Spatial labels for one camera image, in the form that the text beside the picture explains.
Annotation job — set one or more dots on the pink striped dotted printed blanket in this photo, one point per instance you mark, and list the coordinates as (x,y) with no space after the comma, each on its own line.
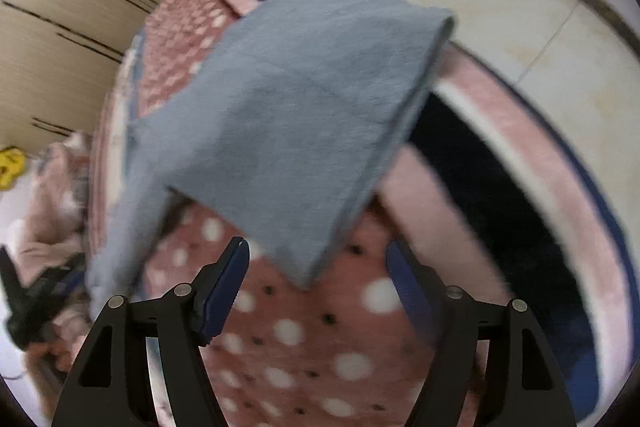
(310,357)

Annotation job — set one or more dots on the grey-blue towel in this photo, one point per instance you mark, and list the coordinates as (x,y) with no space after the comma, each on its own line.
(300,107)

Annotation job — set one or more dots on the beige wooden wardrobe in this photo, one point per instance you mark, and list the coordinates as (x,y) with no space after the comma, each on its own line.
(60,57)

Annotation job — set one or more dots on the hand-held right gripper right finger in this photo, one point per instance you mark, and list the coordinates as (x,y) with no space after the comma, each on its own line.
(405,277)

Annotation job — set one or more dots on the pink ribbed quilt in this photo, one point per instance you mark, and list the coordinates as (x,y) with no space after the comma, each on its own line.
(45,207)

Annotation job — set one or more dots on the yellow guitar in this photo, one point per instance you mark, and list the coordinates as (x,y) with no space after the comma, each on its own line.
(10,167)

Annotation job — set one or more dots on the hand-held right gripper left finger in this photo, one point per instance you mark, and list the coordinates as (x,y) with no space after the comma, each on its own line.
(230,287)

